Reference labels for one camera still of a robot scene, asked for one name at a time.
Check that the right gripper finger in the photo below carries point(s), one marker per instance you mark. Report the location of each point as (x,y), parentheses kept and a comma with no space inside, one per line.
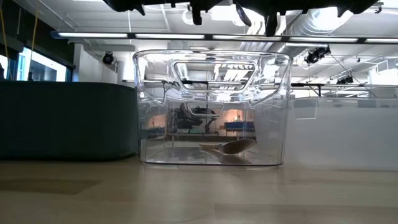
(258,3)

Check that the clear plastic bin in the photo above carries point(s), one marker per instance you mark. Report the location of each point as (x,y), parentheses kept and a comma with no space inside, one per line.
(155,93)

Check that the frosted white plastic bin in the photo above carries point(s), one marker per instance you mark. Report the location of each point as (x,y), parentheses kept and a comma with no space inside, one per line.
(342,137)

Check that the teal plastic bin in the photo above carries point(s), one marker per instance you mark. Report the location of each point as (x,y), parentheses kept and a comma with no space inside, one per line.
(62,121)

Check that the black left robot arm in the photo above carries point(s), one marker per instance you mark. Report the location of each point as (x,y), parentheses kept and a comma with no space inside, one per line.
(124,3)

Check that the linear ceiling light fixture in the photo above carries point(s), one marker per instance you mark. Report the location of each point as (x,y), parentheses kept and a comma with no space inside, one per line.
(169,36)

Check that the person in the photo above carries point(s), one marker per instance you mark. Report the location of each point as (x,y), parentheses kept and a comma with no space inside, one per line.
(185,119)

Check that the blue background table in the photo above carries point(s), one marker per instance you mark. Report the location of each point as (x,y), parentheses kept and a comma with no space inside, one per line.
(239,125)

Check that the bright window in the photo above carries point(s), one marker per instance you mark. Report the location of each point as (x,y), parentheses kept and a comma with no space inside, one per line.
(43,70)

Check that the black ceiling camera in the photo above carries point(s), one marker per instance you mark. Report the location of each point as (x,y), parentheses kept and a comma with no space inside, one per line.
(108,58)
(345,80)
(315,56)

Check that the black horizontal rail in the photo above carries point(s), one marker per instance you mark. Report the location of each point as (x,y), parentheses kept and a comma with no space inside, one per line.
(311,84)

